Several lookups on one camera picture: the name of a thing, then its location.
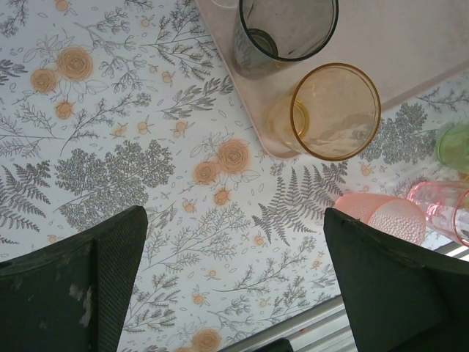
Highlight green plastic glass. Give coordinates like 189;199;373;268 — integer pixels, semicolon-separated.
435;123;469;173

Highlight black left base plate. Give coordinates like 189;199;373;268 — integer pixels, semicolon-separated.
230;337;292;352

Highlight aluminium front frame rails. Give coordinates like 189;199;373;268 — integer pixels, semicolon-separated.
219;234;469;352

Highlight pink frosted plastic glass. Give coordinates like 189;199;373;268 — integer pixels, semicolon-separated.
335;194;428;246

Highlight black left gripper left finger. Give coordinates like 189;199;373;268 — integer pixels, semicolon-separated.
0;205;149;352

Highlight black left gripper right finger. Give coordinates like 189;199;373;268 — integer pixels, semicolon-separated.
324;207;469;352

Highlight pink rectangular tray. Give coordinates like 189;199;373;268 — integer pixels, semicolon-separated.
193;0;469;159

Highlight floral tablecloth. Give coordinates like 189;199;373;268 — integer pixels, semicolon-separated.
0;0;469;352

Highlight pink transparent plastic glass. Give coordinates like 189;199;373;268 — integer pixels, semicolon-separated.
406;180;469;254

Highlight tall grey plastic glass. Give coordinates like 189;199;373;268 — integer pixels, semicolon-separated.
234;0;340;78

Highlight tall orange plastic glass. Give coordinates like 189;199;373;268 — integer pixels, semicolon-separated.
265;62;383;162

